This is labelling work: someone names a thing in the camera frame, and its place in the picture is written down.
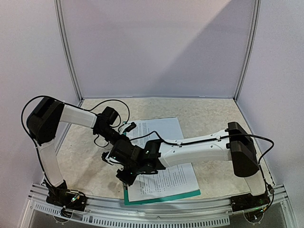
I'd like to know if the green file folder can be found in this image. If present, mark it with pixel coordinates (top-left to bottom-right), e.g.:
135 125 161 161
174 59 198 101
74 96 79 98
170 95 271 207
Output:
123 135 202 206

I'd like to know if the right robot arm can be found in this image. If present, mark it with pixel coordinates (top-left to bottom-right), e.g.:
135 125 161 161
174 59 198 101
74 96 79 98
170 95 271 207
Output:
105 122 266 207

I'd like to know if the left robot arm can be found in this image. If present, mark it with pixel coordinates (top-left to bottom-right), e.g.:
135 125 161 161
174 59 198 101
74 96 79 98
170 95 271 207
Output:
26 96 130 188

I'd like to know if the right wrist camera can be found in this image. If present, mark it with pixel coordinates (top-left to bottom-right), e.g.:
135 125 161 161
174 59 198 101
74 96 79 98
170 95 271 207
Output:
101 152 113 165

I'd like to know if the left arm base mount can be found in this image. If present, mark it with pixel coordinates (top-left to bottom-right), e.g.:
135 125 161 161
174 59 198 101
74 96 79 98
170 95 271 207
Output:
46 185 87 212

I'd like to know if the aluminium front rail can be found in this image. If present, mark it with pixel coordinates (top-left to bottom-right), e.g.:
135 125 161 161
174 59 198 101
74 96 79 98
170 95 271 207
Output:
22 184 296 228

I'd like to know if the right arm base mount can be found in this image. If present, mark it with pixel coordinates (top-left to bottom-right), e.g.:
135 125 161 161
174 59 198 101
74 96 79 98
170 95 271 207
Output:
229 189 275 212

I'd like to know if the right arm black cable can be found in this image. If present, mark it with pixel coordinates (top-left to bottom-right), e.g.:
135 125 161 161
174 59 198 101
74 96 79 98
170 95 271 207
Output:
128 130 276 193

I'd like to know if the left aluminium frame post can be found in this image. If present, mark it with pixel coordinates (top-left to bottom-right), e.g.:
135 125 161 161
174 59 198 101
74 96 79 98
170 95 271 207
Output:
54 0 83 102

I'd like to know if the aluminium frame post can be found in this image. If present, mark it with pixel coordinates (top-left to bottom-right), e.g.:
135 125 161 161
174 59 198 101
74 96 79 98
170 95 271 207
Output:
233 0 261 102
54 0 83 102

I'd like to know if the right aluminium frame post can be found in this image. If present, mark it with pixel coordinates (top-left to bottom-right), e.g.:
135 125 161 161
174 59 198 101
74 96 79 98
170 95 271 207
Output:
233 0 261 102

